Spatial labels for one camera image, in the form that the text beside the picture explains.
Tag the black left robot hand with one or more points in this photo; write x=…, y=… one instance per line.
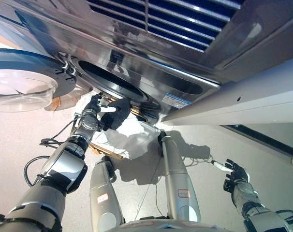
x=93, y=106

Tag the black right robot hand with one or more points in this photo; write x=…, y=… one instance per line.
x=238, y=172

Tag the dark navy garment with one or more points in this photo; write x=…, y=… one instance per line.
x=117, y=114

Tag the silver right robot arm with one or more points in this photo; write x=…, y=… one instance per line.
x=255, y=205

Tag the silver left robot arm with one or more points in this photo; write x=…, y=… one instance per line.
x=57, y=169

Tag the dark grey washing machine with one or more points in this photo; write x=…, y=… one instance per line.
x=161, y=53

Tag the dark round drum opening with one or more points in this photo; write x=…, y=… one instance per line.
x=117, y=85

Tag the metal door hinge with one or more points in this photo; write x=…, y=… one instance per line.
x=68, y=66

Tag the white laundry pile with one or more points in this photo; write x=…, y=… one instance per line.
x=107, y=152

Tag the white garment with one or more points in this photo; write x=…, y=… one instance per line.
x=134, y=140

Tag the silver right robot leg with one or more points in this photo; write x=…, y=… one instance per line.
x=179, y=178

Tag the silver robot leg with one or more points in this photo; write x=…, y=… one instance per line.
x=179, y=178
x=104, y=193

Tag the black left robot foot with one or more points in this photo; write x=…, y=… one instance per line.
x=110, y=166

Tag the black robot foot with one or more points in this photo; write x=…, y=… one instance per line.
x=110, y=166
x=161, y=142

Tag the white cabinet panel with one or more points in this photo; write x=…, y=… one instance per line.
x=245, y=101

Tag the black right robot foot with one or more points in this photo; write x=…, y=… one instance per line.
x=161, y=142

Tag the round glass washer door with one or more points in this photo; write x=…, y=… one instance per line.
x=23, y=70

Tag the blue white label sticker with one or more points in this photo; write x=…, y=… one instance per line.
x=176, y=101

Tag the grey robot torso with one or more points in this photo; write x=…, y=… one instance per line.
x=170, y=226

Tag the silver left robot leg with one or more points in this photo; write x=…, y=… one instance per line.
x=104, y=193

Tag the slatted vent grille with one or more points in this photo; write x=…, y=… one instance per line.
x=175, y=21

